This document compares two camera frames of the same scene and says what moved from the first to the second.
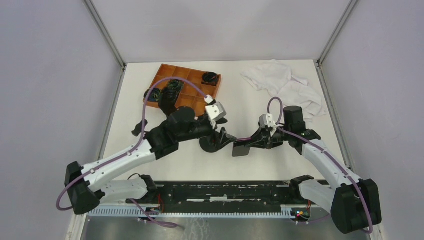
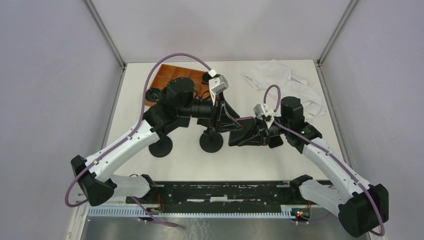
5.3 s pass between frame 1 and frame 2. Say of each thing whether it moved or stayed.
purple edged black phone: moved
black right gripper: stayed
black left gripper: moved
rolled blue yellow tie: stayed
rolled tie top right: stayed
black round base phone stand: stayed
